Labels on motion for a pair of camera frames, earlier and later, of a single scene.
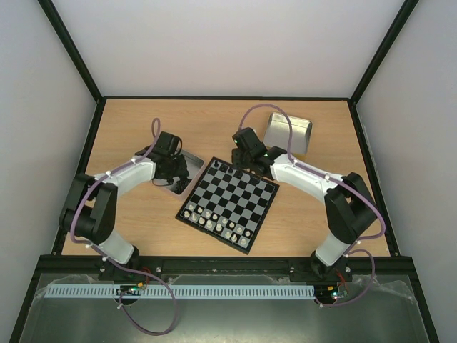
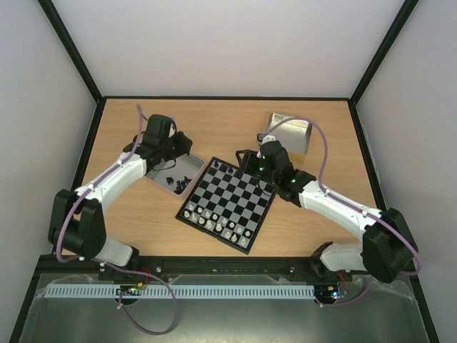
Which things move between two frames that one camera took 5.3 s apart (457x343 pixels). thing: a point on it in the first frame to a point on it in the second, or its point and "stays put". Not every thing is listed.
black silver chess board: (228, 205) stays put
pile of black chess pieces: (181, 185) stays put
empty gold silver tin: (278, 133) stays put
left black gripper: (182, 169) to (185, 148)
